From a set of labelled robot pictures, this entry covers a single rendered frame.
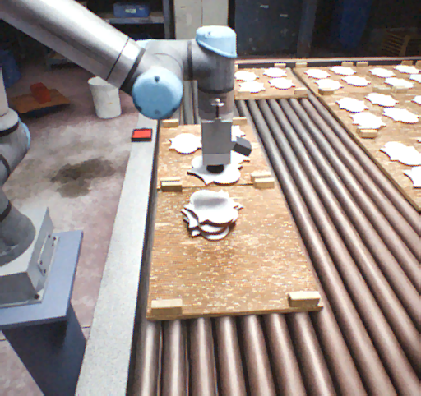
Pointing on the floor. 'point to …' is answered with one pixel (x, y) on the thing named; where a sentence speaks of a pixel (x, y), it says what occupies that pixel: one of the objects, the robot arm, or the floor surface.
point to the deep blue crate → (9, 68)
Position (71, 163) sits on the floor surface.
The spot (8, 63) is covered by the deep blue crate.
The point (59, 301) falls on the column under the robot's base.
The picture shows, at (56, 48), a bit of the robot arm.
